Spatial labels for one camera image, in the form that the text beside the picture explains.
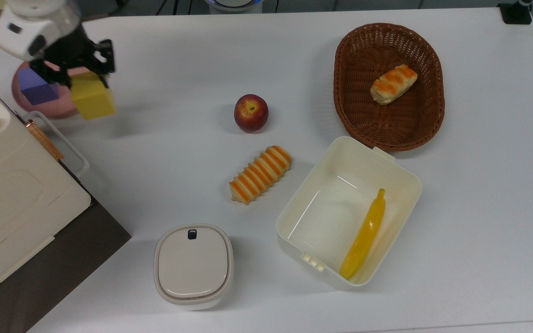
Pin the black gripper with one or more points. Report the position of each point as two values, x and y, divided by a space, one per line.
74 51

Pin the yellow cube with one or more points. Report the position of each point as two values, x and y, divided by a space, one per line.
93 99

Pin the round robot base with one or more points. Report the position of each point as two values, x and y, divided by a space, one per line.
234 4

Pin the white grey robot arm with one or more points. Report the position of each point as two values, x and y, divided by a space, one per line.
30 27

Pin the purple cube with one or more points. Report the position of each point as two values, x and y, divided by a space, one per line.
37 90

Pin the pink plate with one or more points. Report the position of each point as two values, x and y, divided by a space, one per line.
58 110

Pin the cream plastic cabinet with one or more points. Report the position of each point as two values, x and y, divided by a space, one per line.
16 199

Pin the red apple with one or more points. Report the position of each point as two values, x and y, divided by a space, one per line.
251 113

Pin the dark brown crate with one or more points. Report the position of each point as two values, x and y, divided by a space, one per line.
77 259

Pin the long orange striped bread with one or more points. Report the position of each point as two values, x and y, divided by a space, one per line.
259 175

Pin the cream lidded canister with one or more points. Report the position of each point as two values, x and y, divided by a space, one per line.
192 268

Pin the cream open plastic box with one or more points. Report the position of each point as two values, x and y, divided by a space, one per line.
322 217

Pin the brown wicker basket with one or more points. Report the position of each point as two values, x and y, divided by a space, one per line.
363 120

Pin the small orange striped bread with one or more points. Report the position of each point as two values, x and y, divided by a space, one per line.
393 84

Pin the yellow toy banana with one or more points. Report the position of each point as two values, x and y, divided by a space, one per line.
368 231

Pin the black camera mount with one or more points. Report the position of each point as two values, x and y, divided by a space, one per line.
516 13

